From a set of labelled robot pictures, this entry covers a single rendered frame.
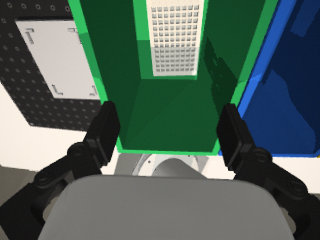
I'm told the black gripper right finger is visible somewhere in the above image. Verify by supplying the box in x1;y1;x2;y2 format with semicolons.
216;103;320;240

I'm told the green bin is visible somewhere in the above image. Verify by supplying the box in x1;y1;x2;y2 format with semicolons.
68;0;278;156

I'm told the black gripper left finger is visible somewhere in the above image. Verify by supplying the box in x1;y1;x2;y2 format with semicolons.
0;101;121;240

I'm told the blue open-top bin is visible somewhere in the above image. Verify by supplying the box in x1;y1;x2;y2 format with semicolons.
237;0;320;158

